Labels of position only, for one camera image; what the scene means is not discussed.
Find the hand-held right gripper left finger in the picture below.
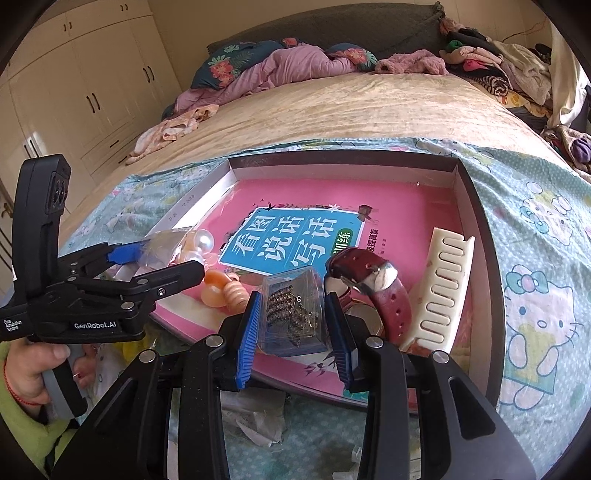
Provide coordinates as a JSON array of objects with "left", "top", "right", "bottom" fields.
[{"left": 48, "top": 291, "right": 264, "bottom": 480}]

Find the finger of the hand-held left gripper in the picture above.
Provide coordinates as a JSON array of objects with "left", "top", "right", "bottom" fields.
[
  {"left": 99, "top": 260, "right": 205, "bottom": 302},
  {"left": 58, "top": 242, "right": 141, "bottom": 278}
]

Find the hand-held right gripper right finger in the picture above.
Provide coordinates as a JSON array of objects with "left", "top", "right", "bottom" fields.
[{"left": 323, "top": 293, "right": 539, "bottom": 480}]

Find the clear box of earrings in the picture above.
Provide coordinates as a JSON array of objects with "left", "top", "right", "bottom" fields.
[{"left": 256, "top": 268, "right": 333, "bottom": 358}]

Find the orange spiral hair clip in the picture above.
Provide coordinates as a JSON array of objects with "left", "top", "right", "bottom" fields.
[{"left": 201, "top": 269, "right": 252, "bottom": 319}]

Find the pearl hair accessory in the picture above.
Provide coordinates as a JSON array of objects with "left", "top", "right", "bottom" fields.
[{"left": 139, "top": 228, "right": 218, "bottom": 269}]

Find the brown leather watch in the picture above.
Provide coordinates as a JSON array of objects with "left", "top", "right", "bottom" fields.
[{"left": 323, "top": 247, "right": 413, "bottom": 344}]

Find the white hair clip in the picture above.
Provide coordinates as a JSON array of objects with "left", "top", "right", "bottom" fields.
[{"left": 399, "top": 227, "right": 476, "bottom": 356}]

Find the grey cardboard box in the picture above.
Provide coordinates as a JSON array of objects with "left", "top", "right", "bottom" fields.
[{"left": 159, "top": 148, "right": 509, "bottom": 414}]

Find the person's left forearm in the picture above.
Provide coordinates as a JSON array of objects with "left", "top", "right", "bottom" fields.
[{"left": 0, "top": 351, "right": 79, "bottom": 478}]

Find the person's left hand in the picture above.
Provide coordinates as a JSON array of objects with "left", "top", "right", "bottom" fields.
[{"left": 0, "top": 342, "right": 99, "bottom": 409}]

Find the crumpled clear plastic bag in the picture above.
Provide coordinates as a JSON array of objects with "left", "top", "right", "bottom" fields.
[{"left": 222, "top": 392, "right": 287, "bottom": 448}]

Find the pale pink yellow garment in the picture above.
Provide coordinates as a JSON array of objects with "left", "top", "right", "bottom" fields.
[{"left": 127, "top": 104, "right": 220, "bottom": 164}]

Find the pink book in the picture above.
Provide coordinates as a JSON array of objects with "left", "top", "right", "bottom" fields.
[{"left": 150, "top": 178, "right": 476, "bottom": 400}]

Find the cream wardrobe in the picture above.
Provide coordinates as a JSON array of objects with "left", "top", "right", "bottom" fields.
[{"left": 0, "top": 0, "right": 183, "bottom": 241}]

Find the large floral pillow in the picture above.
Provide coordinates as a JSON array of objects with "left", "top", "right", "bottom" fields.
[{"left": 191, "top": 41, "right": 287, "bottom": 90}]

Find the pink quilt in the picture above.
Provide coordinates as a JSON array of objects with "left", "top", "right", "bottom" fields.
[{"left": 173, "top": 44, "right": 352, "bottom": 116}]

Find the cartoon cat print blanket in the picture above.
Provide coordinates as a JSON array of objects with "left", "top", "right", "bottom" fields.
[{"left": 60, "top": 138, "right": 591, "bottom": 480}]

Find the beige bedspread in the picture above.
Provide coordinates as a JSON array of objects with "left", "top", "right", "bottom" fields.
[{"left": 58, "top": 71, "right": 550, "bottom": 232}]

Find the small floral pillow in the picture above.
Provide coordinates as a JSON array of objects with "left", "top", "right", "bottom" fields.
[{"left": 325, "top": 43, "right": 379, "bottom": 72}]

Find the pink fluffy garment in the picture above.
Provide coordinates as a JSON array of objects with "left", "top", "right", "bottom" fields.
[{"left": 374, "top": 50, "right": 451, "bottom": 77}]

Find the dark grey headboard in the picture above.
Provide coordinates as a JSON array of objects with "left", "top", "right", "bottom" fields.
[{"left": 206, "top": 2, "right": 446, "bottom": 61}]

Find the basket of clothes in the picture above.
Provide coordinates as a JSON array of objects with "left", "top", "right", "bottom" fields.
[{"left": 540, "top": 124, "right": 591, "bottom": 185}]

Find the pile of clothes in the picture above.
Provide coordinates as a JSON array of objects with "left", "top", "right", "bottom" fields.
[{"left": 438, "top": 18, "right": 555, "bottom": 116}]

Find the cream curtain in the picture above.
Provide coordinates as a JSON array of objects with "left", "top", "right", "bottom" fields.
[{"left": 547, "top": 23, "right": 591, "bottom": 134}]

